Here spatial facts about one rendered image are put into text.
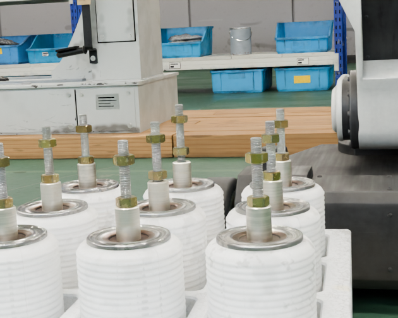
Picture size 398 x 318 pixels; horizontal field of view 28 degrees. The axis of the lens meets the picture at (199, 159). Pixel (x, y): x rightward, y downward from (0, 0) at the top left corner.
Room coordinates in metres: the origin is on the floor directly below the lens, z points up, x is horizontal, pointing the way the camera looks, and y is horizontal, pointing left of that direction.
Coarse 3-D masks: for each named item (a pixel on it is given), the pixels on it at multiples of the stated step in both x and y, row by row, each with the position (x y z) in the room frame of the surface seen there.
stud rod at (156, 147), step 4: (152, 124) 0.80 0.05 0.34; (156, 124) 0.80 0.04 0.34; (152, 128) 0.80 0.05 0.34; (156, 128) 0.80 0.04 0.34; (152, 132) 0.80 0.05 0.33; (156, 132) 0.80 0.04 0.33; (152, 144) 0.80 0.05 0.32; (156, 144) 0.80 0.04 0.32; (152, 148) 0.81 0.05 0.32; (156, 148) 0.80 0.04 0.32; (152, 152) 0.80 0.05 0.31; (156, 152) 0.80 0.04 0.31; (160, 152) 0.81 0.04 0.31; (152, 156) 0.81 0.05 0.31; (156, 156) 0.80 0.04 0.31; (160, 156) 0.81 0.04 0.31; (152, 160) 0.81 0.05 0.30; (156, 160) 0.80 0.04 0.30; (160, 160) 0.81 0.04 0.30; (156, 164) 0.80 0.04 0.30; (160, 164) 0.81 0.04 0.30; (156, 168) 0.80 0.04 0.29; (160, 168) 0.80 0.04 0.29; (156, 180) 0.80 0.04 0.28; (160, 180) 0.81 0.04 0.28
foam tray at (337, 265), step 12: (336, 240) 0.91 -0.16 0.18; (348, 240) 0.91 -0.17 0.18; (336, 252) 0.86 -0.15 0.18; (348, 252) 0.86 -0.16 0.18; (324, 264) 0.82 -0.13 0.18; (336, 264) 0.81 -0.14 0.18; (348, 264) 0.81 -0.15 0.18; (324, 276) 0.78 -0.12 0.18; (336, 276) 0.77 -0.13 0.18; (348, 276) 0.77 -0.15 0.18; (204, 288) 0.75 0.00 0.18; (324, 288) 0.74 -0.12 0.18; (336, 288) 0.74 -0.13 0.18; (348, 288) 0.73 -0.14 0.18; (72, 300) 0.76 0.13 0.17; (192, 300) 0.73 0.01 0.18; (204, 300) 0.72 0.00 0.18; (324, 300) 0.70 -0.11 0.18; (336, 300) 0.70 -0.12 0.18; (348, 300) 0.70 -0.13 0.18; (72, 312) 0.70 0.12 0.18; (192, 312) 0.69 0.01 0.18; (204, 312) 0.69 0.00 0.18; (324, 312) 0.67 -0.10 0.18; (336, 312) 0.67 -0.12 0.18; (348, 312) 0.67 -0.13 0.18
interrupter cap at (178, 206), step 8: (144, 200) 0.84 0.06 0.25; (176, 200) 0.83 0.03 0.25; (184, 200) 0.83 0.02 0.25; (144, 208) 0.81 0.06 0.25; (176, 208) 0.80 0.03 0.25; (184, 208) 0.79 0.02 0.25; (192, 208) 0.79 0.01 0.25; (144, 216) 0.77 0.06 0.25; (152, 216) 0.77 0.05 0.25; (160, 216) 0.77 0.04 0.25
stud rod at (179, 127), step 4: (176, 104) 0.92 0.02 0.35; (180, 104) 0.92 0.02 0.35; (176, 108) 0.92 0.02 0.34; (180, 108) 0.92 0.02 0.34; (176, 112) 0.92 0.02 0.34; (180, 112) 0.92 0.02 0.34; (176, 124) 0.92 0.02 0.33; (180, 124) 0.92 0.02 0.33; (176, 128) 0.92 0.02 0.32; (180, 128) 0.92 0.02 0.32; (176, 132) 0.92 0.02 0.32; (180, 132) 0.92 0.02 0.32; (176, 136) 0.92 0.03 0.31; (180, 136) 0.92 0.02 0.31; (176, 140) 0.92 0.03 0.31; (180, 140) 0.92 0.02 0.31; (180, 144) 0.92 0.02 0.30; (180, 156) 0.92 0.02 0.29; (184, 156) 0.92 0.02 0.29; (180, 160) 0.92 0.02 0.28; (184, 160) 0.92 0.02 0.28
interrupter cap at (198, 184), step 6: (192, 180) 0.94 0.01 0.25; (198, 180) 0.94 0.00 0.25; (204, 180) 0.94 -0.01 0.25; (210, 180) 0.93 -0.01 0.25; (192, 186) 0.92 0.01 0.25; (198, 186) 0.90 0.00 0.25; (204, 186) 0.90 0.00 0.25; (210, 186) 0.90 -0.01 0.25; (174, 192) 0.89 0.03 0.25; (180, 192) 0.89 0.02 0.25; (186, 192) 0.89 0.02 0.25
